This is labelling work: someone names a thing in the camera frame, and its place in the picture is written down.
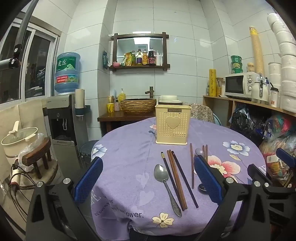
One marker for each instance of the white thermos flask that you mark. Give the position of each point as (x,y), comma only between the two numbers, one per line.
(274,97)

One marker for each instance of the white microwave oven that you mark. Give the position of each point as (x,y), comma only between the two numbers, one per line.
(235,84)

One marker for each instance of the round dark stool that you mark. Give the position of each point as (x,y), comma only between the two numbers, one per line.
(89,148)

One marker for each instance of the small patterned pump bottle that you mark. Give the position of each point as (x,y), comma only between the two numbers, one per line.
(117,106)

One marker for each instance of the sliding window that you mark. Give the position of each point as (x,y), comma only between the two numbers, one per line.
(34,69)

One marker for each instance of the black plastic bag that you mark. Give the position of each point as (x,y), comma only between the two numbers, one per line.
(245,125)

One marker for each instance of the metal spoon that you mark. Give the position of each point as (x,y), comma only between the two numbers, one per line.
(198,151)
(160,173)

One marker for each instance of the colourful plastic bag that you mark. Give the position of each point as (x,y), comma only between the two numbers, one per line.
(281,126)

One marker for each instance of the paper cup dispenser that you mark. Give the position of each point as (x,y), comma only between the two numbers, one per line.
(79,99)

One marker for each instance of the chair with patterned cloth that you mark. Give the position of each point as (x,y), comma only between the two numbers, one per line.
(203,113)

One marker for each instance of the blue water jug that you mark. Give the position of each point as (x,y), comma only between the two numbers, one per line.
(67,74)

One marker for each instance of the small dark wooden stool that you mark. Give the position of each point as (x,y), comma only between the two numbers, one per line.
(37,153)

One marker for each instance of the dark wooden washstand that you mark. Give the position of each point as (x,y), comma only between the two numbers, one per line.
(120,117)

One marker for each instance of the grey water dispenser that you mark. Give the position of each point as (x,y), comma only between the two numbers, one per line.
(60,104)

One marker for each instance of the wooden storage shelf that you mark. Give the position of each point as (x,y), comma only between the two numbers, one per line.
(227,98)

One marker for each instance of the cream pot with glass lid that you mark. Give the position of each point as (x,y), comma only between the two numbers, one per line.
(16,141)

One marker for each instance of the cream lidded cooker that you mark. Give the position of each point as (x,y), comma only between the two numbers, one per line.
(170,99)

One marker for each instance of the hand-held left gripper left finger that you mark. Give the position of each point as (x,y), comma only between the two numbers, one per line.
(89,179)

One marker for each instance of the black pole with clamp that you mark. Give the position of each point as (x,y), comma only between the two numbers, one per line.
(23,30)

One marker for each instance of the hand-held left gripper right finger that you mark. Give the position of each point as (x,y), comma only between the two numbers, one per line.
(208,178)

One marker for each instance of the white electric kettle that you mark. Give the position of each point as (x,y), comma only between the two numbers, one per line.
(256,92)

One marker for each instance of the brown woven wash basin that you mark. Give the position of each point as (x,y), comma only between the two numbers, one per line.
(138,106)

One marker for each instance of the wooden mirror wall shelf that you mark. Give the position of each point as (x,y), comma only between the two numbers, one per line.
(138,67)

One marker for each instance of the glass jar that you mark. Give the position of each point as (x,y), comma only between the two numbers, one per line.
(220,88)

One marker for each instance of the yellow toothbrush cup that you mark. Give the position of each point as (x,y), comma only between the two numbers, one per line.
(110,108)

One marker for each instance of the tall stack of paper cups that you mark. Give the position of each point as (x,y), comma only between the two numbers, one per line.
(256,51)

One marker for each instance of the yellow soap bottle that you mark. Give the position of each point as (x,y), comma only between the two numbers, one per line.
(121,96)

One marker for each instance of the purple floral tablecloth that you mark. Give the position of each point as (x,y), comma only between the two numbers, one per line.
(129,162)

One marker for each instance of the tall yellow box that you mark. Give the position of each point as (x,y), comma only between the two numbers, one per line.
(212,82)

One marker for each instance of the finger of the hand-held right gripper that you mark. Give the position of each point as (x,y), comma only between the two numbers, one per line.
(254,172)
(286,157)

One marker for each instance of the green noodle bowl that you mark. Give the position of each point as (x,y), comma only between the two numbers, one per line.
(236,64)
(236,70)
(236,58)

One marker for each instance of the small lidded jar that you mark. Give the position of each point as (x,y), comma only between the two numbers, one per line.
(250,67)

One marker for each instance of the clear plastic bag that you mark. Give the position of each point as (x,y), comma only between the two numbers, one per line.
(38,141)

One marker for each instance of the bronze faucet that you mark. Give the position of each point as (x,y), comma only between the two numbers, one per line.
(150,91)

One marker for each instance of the cream perforated utensil holder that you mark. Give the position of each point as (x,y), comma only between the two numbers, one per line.
(172,134)

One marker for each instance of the pink small bowl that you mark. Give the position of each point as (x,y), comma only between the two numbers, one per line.
(115,64)

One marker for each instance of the row of condiment bottles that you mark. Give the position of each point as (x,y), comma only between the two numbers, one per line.
(144,59)

